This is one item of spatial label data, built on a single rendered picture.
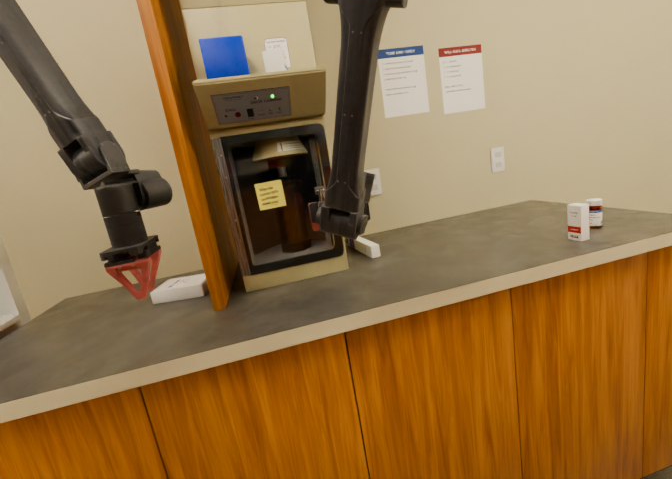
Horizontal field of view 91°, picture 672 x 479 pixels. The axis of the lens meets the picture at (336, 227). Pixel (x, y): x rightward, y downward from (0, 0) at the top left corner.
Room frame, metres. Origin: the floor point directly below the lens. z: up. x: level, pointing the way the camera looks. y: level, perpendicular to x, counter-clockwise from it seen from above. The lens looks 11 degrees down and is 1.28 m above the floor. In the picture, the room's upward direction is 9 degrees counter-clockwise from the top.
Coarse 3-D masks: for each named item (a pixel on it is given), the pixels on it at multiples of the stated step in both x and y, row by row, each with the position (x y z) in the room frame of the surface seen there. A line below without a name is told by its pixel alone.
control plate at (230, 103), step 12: (216, 96) 0.85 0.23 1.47; (228, 96) 0.86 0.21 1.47; (240, 96) 0.87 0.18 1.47; (252, 96) 0.88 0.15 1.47; (264, 96) 0.89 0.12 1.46; (276, 96) 0.89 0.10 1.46; (288, 96) 0.90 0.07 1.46; (216, 108) 0.87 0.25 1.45; (228, 108) 0.88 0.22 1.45; (240, 108) 0.89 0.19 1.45; (264, 108) 0.91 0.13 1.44; (276, 108) 0.92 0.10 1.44; (288, 108) 0.93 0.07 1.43; (228, 120) 0.91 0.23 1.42; (240, 120) 0.91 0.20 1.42; (252, 120) 0.92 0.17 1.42
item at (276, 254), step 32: (288, 128) 0.96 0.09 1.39; (320, 128) 0.98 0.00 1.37; (256, 160) 0.94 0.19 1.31; (288, 160) 0.96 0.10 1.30; (320, 160) 0.98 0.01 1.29; (288, 192) 0.96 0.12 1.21; (256, 224) 0.94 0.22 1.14; (288, 224) 0.95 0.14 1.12; (256, 256) 0.93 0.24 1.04; (288, 256) 0.95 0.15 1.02; (320, 256) 0.97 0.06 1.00
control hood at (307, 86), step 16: (208, 80) 0.83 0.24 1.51; (224, 80) 0.84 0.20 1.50; (240, 80) 0.84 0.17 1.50; (256, 80) 0.85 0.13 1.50; (272, 80) 0.86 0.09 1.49; (288, 80) 0.87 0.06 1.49; (304, 80) 0.89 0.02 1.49; (320, 80) 0.90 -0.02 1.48; (208, 96) 0.85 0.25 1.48; (304, 96) 0.92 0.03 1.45; (320, 96) 0.93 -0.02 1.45; (208, 112) 0.88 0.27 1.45; (304, 112) 0.95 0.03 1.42; (320, 112) 0.96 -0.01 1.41; (208, 128) 0.91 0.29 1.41; (224, 128) 0.93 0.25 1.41
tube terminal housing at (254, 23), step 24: (192, 24) 0.94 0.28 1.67; (216, 24) 0.95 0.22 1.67; (240, 24) 0.96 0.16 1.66; (264, 24) 0.97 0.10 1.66; (288, 24) 0.98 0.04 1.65; (192, 48) 0.94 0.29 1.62; (264, 48) 0.97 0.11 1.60; (288, 48) 0.98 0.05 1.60; (312, 48) 0.99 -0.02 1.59; (264, 72) 0.97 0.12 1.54; (288, 120) 0.97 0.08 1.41; (312, 120) 0.99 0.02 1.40; (312, 264) 0.97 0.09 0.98; (336, 264) 0.99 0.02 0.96
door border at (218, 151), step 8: (216, 144) 0.93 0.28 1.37; (216, 152) 0.92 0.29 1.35; (224, 160) 0.93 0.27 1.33; (224, 168) 0.93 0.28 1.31; (224, 176) 0.93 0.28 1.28; (224, 184) 0.92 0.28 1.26; (224, 192) 0.92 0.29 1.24; (232, 192) 0.93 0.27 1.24; (232, 200) 0.93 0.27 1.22; (232, 208) 0.93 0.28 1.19; (232, 216) 0.93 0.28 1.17; (232, 224) 0.92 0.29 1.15; (232, 232) 0.92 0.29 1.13; (240, 232) 0.93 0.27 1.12; (240, 240) 0.93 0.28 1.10; (240, 248) 0.93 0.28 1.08; (240, 256) 0.92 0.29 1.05; (240, 264) 0.92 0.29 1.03; (248, 264) 0.93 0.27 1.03; (248, 272) 0.93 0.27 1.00
